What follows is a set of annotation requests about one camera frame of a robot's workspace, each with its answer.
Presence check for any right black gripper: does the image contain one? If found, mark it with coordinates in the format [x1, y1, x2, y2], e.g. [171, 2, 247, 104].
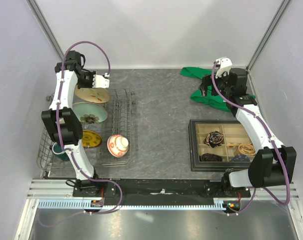
[198, 69, 233, 98]

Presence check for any beige bird plate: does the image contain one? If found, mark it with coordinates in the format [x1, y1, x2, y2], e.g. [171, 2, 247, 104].
[74, 86, 111, 104]

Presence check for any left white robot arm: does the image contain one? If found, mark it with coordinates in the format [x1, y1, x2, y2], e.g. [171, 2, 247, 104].
[41, 50, 109, 197]

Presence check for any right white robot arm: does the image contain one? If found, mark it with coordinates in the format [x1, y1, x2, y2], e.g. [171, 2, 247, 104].
[199, 68, 297, 199]

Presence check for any green cloth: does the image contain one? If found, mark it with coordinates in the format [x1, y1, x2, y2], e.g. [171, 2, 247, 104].
[179, 66, 257, 113]

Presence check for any dark floral rolled tie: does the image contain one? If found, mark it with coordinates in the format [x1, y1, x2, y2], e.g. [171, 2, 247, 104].
[203, 131, 224, 148]

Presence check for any yellow patterned plate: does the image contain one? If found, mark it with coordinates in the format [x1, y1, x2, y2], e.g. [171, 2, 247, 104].
[82, 129, 103, 148]

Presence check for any black compartment box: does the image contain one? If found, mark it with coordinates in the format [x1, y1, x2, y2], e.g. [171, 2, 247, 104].
[188, 119, 256, 172]

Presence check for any tan rolled belt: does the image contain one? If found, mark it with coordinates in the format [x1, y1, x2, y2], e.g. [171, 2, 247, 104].
[226, 143, 256, 156]

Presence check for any navy dotted rolled tie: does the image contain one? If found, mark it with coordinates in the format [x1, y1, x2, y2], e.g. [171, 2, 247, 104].
[230, 154, 251, 163]

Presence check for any white red patterned bowl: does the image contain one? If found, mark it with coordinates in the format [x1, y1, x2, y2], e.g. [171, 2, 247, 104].
[107, 134, 129, 158]

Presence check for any dark brown rolled tie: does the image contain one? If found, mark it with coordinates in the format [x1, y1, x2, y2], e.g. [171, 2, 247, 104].
[199, 153, 223, 162]

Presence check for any dark green cup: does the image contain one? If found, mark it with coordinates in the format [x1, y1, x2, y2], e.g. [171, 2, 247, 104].
[50, 142, 70, 162]

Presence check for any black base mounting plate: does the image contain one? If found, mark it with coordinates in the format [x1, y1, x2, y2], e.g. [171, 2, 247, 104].
[72, 178, 251, 204]

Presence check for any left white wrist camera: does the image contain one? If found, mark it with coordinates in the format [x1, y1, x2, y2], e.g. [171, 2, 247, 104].
[92, 73, 110, 89]

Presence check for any grey wire dish rack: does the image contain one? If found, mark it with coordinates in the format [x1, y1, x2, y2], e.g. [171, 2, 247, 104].
[37, 88, 135, 171]

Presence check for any blue slotted cable duct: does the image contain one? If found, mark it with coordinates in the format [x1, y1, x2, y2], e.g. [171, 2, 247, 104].
[38, 199, 227, 211]

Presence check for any aluminium frame rail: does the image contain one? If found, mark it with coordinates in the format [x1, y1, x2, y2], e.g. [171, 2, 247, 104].
[27, 179, 299, 201]

